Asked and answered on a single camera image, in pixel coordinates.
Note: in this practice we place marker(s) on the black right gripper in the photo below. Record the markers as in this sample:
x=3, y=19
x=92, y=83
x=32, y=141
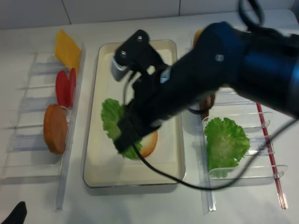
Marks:
x=157, y=98

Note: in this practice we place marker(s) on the green lettuce leaf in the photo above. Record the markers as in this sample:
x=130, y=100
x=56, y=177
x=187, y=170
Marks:
x=112, y=111
x=227, y=143

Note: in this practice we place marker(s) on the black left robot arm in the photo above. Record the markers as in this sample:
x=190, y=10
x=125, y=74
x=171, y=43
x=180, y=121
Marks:
x=18, y=214

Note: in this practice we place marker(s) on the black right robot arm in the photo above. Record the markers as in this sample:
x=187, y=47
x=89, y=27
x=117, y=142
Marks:
x=262, y=66

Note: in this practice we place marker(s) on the right red tomato slice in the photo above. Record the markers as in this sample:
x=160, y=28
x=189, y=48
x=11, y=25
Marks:
x=71, y=86

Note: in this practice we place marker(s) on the red tomato slice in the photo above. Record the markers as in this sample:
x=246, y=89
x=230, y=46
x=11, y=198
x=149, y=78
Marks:
x=71, y=86
x=61, y=88

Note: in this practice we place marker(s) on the left red tomato slice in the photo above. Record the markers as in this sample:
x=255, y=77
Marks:
x=61, y=88

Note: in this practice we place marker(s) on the front brown meat patty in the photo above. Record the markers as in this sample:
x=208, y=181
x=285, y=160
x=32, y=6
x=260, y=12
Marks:
x=206, y=105

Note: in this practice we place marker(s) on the green lettuce leaf in rack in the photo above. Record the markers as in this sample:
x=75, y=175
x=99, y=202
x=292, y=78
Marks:
x=227, y=143

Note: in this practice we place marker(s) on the yellow cheese slice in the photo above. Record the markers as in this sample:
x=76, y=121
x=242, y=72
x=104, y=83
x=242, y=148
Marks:
x=67, y=51

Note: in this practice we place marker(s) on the toasted bun slice on tray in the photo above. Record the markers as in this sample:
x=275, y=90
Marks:
x=148, y=144

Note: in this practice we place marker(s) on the cream rectangular metal tray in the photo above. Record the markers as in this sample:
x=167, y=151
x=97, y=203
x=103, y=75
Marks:
x=97, y=174

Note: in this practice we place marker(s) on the brown bun in left rack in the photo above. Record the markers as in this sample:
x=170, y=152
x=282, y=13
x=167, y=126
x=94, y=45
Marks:
x=55, y=129

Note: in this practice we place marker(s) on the clear acrylic left rack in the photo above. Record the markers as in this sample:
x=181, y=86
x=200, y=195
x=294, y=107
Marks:
x=26, y=154

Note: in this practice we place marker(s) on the left golden bun half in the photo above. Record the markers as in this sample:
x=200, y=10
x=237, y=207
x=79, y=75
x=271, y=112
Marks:
x=196, y=36

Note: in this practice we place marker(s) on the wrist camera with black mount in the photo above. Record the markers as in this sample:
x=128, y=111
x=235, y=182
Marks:
x=135, y=54

